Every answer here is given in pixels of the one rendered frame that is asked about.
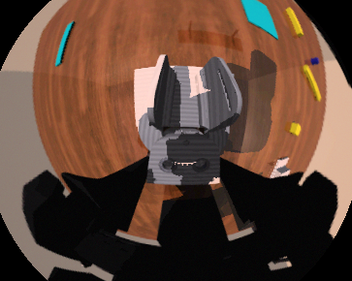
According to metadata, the yellow flat bar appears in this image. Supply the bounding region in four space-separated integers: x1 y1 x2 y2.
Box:
304 64 321 101

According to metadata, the small blue cube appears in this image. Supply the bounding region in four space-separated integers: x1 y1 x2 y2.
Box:
311 56 319 66

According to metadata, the teal rectangular plate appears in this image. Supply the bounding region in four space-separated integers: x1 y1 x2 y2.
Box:
241 0 278 39

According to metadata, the pink plate with two round holes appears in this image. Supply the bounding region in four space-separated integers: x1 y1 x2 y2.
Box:
146 133 221 186

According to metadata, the teal rectangular block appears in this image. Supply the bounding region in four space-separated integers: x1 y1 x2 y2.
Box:
55 21 75 67

